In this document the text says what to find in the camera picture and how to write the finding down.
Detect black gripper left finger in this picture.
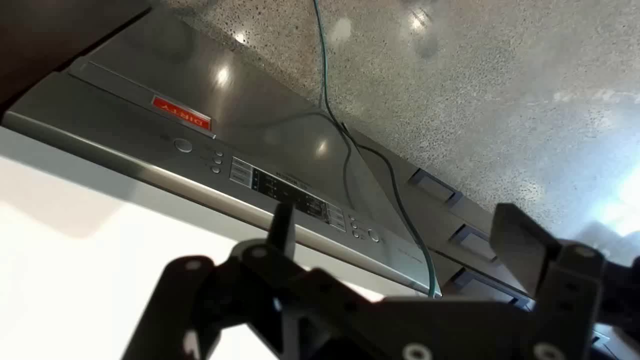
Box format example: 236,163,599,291
123,201,376,360

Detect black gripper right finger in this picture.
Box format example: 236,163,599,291
490,201,640,360

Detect stainless steel Bosch dishwasher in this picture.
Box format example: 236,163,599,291
0,5,444,300

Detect dark wood deep drawer front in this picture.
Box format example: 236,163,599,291
399,197,516,282
357,131,508,241

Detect red warning sticker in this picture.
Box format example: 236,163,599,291
150,94,215,131

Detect dark wood cabinet door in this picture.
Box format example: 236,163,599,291
0,0,153,111

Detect black bar drawer handle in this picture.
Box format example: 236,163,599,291
448,224,498,262
408,166,466,208
453,268,529,307

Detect teal green power cable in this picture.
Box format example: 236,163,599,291
310,0,444,297

